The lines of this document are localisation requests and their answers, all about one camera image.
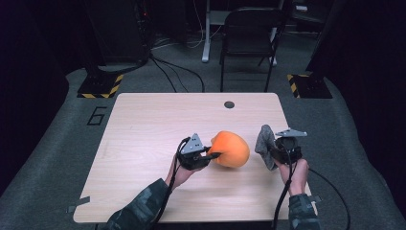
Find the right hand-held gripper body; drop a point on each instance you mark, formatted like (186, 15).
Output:
(292, 150)

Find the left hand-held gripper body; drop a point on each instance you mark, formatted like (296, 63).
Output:
(191, 156)

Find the grey terry cloth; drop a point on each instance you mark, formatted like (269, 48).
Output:
(265, 147)

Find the orange plush toy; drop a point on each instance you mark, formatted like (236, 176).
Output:
(231, 150)

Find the person's left hand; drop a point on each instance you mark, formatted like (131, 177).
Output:
(178, 175)

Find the person's right hand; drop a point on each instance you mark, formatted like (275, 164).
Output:
(298, 175)

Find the grey tape strip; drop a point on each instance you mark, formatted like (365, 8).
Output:
(316, 198)
(79, 202)

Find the hazard striped stand base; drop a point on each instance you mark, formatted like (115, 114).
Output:
(99, 86)
(312, 87)

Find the white desk leg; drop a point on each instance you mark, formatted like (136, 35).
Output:
(206, 48)

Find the black folding chair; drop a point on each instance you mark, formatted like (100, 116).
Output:
(249, 35)

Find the black cabinet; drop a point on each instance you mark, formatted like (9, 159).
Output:
(118, 32)

